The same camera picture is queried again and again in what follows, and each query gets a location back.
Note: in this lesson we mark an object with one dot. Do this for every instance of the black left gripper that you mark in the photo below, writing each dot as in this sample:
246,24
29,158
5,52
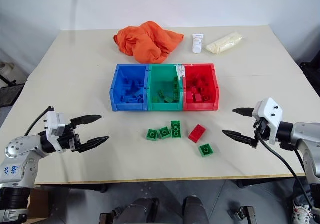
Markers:
68,139

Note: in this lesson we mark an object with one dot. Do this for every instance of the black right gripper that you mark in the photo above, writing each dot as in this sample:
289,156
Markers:
262,129

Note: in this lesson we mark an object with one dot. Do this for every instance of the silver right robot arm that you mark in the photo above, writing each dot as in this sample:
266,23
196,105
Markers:
303,136

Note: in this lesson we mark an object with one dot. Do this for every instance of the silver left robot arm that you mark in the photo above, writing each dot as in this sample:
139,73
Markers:
20,149

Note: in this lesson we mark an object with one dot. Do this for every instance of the small green square brick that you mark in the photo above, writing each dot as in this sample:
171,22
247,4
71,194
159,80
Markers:
152,134
206,150
164,132

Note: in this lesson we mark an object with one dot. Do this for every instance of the red rectangular brick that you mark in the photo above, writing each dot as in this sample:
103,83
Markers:
197,133

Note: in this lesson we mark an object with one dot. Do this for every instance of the blue brick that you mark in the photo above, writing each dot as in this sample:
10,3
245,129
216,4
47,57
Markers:
130,99
125,83
139,93

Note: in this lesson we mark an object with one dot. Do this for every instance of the red plastic bin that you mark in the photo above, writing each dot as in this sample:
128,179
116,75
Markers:
200,86

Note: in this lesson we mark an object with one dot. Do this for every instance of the blue plastic bin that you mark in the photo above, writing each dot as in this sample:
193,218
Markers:
130,86

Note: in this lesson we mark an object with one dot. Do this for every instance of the long green brick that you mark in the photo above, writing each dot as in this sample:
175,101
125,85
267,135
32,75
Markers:
176,129

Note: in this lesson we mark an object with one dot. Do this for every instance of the tall green brick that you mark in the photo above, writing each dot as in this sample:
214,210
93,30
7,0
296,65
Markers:
176,82

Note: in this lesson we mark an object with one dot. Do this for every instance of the cream powder plastic bag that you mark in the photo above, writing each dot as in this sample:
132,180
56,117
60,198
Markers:
223,44

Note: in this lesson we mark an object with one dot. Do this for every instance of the black bag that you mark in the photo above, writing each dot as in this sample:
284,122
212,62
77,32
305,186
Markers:
311,78

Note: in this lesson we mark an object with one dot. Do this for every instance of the green plastic bin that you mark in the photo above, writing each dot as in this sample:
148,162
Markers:
163,86

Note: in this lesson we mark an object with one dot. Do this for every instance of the black stand base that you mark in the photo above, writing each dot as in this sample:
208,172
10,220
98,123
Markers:
10,93

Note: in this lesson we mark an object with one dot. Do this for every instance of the brown cardboard box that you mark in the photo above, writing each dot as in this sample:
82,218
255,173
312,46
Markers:
38,204

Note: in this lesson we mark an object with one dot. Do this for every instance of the white cream tube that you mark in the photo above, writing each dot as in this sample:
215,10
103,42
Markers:
197,43

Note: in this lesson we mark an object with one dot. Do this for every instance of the dark rounded shape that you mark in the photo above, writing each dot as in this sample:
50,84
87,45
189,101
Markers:
196,209
138,210

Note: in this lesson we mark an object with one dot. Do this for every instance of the white round container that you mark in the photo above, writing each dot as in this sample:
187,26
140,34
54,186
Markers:
6,70

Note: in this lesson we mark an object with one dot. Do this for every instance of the crumpled orange cloth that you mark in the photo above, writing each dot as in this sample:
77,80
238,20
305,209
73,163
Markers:
147,42

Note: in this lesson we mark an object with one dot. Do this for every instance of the white red sneaker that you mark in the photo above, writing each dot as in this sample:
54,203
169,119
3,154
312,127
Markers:
302,211

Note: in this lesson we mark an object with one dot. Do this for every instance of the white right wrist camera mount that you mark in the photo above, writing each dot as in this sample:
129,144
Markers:
268,111

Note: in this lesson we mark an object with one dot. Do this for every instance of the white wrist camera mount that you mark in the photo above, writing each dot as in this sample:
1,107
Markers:
268,111
55,124

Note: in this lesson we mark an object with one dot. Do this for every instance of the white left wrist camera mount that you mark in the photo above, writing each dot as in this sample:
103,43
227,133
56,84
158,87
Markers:
55,124

